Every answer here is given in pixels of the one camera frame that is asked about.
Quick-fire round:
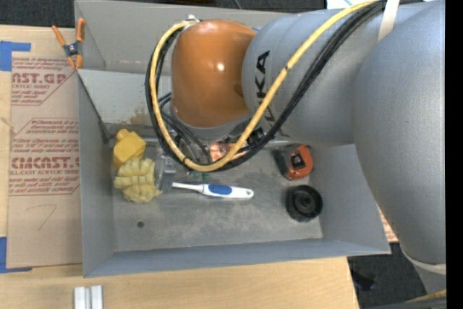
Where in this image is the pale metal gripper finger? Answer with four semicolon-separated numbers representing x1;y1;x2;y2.
156;166;179;192
159;149;182;168

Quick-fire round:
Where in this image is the yellow toy pineapple chunk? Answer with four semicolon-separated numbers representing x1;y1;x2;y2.
113;157;163;204

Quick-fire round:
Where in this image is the white and blue electric toothbrush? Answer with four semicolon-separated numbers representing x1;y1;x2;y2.
171;181;255;201

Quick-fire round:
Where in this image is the yellow toy block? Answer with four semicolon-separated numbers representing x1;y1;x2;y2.
112;128;148;169

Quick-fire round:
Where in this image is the grey metal bin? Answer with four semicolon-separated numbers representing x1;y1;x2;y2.
74;0;392;279

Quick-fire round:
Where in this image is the orange and black tape measure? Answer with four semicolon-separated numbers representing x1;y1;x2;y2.
273;143;315;182

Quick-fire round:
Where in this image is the black round knob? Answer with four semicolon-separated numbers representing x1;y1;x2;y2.
284;185;324;223

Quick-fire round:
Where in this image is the brown cardboard board red print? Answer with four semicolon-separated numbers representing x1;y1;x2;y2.
0;24;85;274

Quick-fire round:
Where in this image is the black cylinder on white bracket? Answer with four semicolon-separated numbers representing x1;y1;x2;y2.
247;127;271;151

